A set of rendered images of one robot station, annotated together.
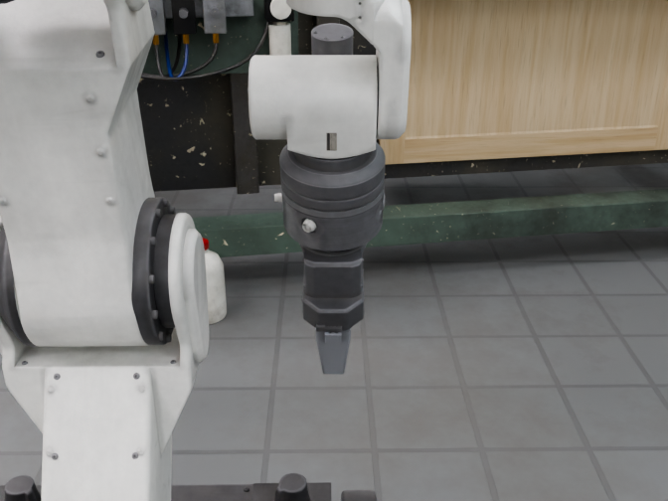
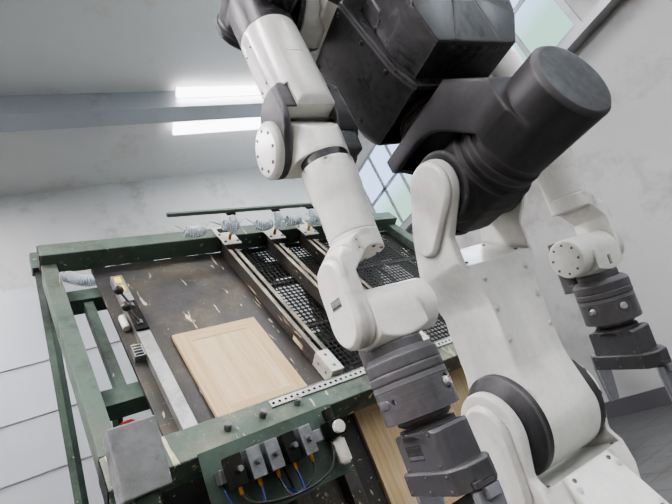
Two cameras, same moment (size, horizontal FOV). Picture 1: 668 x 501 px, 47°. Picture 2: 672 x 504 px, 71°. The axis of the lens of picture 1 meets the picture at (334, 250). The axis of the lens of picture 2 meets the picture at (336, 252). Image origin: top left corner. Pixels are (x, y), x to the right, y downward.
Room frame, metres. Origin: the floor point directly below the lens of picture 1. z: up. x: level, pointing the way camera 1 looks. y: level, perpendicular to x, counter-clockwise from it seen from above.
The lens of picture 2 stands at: (0.08, 0.76, 0.69)
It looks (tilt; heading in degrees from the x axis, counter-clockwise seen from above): 20 degrees up; 330
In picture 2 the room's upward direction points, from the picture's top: 24 degrees counter-clockwise
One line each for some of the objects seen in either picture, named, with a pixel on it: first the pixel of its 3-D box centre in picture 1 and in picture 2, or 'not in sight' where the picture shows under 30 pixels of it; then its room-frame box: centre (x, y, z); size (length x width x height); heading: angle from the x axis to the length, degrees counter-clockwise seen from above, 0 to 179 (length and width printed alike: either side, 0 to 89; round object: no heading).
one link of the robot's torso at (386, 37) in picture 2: not in sight; (398, 26); (0.50, 0.23, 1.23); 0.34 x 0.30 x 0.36; 91
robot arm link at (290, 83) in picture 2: not in sight; (294, 101); (0.55, 0.45, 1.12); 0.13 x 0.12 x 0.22; 93
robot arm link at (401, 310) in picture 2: not in sight; (390, 334); (0.57, 0.45, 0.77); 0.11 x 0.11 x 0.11; 3
